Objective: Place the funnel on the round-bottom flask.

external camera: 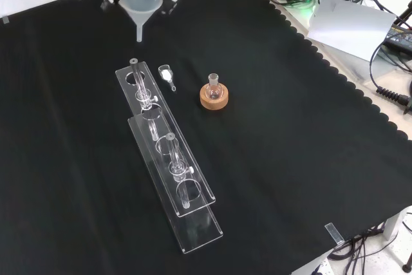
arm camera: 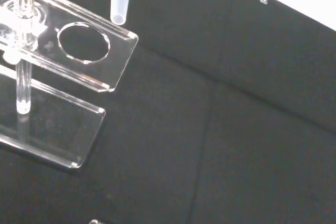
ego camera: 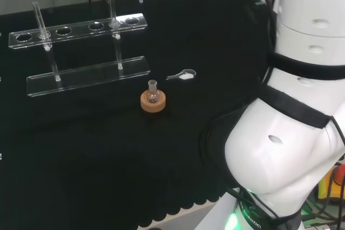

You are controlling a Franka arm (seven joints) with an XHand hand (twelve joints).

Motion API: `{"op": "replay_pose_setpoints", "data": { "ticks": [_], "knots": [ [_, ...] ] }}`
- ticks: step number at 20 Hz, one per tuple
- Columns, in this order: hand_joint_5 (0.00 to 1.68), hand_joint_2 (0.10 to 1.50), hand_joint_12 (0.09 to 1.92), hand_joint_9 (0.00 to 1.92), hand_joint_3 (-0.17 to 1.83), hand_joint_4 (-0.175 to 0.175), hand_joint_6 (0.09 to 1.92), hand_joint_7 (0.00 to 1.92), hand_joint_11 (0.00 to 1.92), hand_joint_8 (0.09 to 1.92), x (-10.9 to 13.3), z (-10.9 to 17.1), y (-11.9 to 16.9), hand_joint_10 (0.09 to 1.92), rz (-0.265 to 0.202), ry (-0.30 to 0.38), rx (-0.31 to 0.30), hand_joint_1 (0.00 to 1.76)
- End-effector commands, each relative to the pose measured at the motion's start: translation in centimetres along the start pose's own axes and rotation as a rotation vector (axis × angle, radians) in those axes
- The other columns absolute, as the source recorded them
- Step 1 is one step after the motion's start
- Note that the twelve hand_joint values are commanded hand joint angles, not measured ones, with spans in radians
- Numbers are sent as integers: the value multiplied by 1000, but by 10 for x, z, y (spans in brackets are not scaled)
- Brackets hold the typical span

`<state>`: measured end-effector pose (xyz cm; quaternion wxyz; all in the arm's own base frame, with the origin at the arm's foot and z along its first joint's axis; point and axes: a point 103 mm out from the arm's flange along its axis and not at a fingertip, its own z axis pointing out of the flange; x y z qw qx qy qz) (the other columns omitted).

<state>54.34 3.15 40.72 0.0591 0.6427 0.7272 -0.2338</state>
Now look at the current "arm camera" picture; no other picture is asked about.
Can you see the clear acrylic funnel stand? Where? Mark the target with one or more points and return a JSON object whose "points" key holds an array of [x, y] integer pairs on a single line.
{"points": [[78, 66]]}

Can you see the clear glass funnel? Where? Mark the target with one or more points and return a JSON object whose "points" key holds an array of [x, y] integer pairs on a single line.
{"points": [[23, 87]]}

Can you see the black bench cloth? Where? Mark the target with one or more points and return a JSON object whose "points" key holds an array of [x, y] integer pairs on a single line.
{"points": [[210, 129]]}

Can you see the pale board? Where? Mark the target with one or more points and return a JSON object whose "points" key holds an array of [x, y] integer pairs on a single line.
{"points": [[309, 6]]}

